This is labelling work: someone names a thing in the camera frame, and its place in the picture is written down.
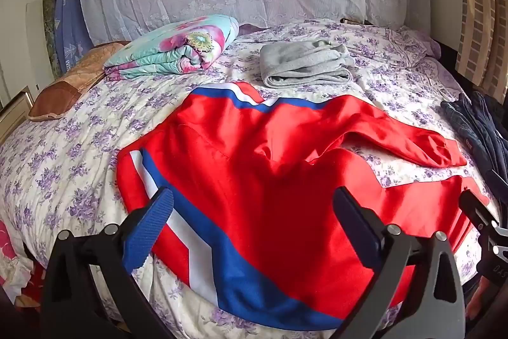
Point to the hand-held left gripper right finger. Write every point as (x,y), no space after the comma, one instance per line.
(357,224)

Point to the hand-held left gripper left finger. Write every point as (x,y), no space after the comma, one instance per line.
(153,224)

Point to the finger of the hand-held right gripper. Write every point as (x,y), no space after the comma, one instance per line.
(498,179)
(474,206)

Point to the red pants with blue stripe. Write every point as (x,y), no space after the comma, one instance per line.
(258,164)

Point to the folded grey pants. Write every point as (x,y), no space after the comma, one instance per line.
(301,61)

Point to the person's right hand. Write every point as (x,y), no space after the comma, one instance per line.
(476,299)

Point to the dark blue jeans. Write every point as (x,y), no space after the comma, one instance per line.
(476,128)

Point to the purple floral bed sheet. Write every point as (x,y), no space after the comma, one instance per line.
(79,148)

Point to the pink cloth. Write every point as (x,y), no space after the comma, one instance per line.
(10,263)

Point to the brown pillow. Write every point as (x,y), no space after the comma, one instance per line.
(71,85)

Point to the folded floral quilt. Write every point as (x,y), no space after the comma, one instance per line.
(178,45)

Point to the green picture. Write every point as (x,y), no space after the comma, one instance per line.
(49,29)

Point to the blue patterned cloth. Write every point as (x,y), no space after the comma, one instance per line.
(69,17)

